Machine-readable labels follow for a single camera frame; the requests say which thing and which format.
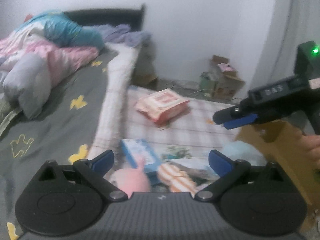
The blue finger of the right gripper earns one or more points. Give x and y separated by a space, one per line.
240 121

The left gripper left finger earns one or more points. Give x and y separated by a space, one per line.
92 173

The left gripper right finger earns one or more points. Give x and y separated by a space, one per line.
229 172

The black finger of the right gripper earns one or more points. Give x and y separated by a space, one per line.
226 115

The blue tissue box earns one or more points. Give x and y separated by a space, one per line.
136 150

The person's right hand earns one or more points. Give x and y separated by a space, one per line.
310 147

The white plastic bag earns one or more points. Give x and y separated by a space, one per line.
244 151

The green paper bag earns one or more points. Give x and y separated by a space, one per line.
207 84

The cardboard box with clutter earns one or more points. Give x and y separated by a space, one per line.
227 82

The pink plush toy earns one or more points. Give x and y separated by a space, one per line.
131 180

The brown cardboard box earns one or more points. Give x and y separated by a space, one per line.
276 141

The grey bed sheet yellow prints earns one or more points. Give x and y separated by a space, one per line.
69 119

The orange striped carrot plush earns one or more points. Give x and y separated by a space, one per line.
175 179

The red pink wipes pack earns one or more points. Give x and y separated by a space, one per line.
160 107

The green floral pillow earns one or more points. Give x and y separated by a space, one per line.
9 110

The pink grey quilt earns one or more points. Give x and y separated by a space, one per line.
33 66

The black bed headboard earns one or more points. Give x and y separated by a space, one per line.
112 16

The purple crumpled clothes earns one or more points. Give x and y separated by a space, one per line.
122 33

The teal blue blanket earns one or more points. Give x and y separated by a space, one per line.
58 28

